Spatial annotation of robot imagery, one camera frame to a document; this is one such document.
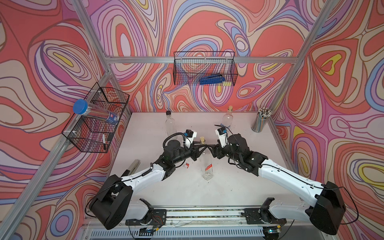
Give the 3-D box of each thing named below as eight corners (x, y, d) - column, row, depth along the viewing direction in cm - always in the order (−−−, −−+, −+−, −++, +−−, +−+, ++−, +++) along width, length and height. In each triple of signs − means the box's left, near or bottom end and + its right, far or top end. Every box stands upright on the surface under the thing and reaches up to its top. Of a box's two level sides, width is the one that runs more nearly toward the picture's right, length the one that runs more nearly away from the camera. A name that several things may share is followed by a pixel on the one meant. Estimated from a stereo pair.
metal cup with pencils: (252, 133, 110) (261, 115, 95) (250, 125, 114) (258, 107, 100) (263, 133, 110) (273, 115, 95) (260, 125, 114) (269, 107, 100)
